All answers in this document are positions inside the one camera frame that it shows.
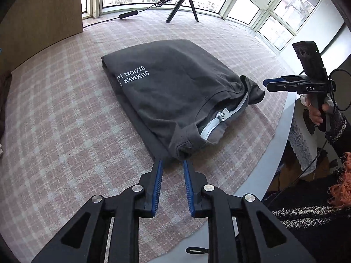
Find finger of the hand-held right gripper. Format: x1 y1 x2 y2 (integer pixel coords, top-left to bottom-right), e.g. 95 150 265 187
267 83 302 93
263 75 310 87

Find orange fuzzy strands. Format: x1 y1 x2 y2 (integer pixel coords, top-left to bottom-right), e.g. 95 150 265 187
328 151 351 212

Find white lace cloth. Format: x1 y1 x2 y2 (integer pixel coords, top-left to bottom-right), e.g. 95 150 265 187
288 99 333 175

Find person's black tweed jacket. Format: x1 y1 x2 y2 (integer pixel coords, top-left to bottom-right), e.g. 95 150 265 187
262 151 351 263

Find white window frame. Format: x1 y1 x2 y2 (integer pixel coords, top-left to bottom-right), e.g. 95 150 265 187
82 0 331 52

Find dark grey printed t-shirt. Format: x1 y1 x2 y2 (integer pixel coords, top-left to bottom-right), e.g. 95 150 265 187
101 39 265 160

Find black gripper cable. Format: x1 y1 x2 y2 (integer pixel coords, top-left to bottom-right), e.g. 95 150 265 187
265 68 351 207

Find pink plaid blanket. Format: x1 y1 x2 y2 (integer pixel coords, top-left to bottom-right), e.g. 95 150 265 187
0 9 296 263

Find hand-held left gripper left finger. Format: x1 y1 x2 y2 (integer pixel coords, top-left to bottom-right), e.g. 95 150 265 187
31 159 164 263

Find wooden panel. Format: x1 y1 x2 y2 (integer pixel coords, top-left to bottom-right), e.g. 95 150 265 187
0 0 84 73

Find black tripod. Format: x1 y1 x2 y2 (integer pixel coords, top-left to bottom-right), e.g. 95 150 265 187
166 0 200 23

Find black tripod cable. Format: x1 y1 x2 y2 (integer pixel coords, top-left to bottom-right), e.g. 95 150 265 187
82 0 182 29

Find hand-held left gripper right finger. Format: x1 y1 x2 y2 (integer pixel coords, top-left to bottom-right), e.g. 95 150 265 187
182 159 317 263

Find black remote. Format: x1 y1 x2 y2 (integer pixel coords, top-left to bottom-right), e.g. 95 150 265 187
119 10 139 20

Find person's right forearm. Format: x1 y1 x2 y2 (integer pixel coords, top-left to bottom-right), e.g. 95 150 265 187
325 109 351 154

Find person's right hand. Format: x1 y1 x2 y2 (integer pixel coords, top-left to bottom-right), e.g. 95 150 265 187
308 101 334 128

